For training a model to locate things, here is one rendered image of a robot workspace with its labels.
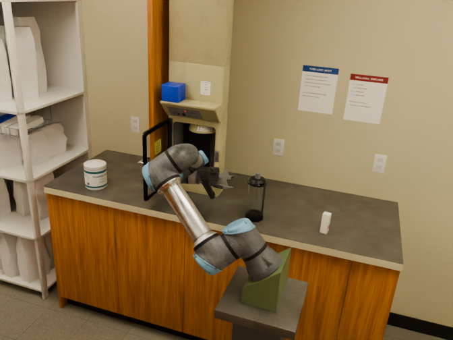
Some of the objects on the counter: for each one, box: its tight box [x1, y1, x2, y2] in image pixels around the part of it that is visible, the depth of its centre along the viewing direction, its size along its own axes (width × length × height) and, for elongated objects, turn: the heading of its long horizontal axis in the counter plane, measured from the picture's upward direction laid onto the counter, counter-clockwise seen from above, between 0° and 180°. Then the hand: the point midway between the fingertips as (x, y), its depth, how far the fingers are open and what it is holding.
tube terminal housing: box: [169, 61, 231, 197], centre depth 259 cm, size 25×32×77 cm
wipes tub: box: [84, 159, 107, 190], centre depth 261 cm, size 13×13×15 cm
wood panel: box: [147, 0, 169, 129], centre depth 256 cm, size 49×3×140 cm, turn 154°
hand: (234, 183), depth 231 cm, fingers open, 14 cm apart
